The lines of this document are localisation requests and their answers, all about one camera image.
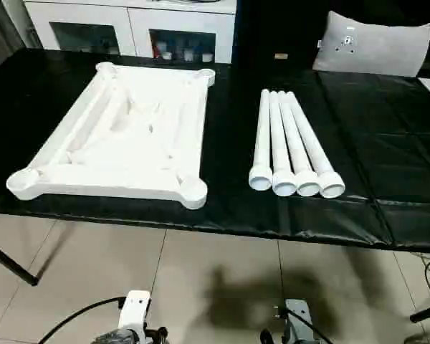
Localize grey cushion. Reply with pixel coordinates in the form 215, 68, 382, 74
313, 11, 430, 77

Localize white glass-door cabinet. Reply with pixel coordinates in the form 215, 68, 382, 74
21, 0, 237, 64

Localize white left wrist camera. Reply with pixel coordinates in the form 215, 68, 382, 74
118, 290, 153, 344

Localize white plastic table top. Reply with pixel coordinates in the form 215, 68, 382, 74
6, 62, 217, 210

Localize black metal frame leg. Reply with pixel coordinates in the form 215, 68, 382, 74
0, 240, 39, 286
410, 302, 430, 323

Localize black table mat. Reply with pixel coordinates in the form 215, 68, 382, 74
0, 49, 430, 253

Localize white plastic table leg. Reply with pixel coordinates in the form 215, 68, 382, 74
276, 90, 322, 198
285, 91, 346, 199
269, 90, 298, 197
248, 89, 274, 191

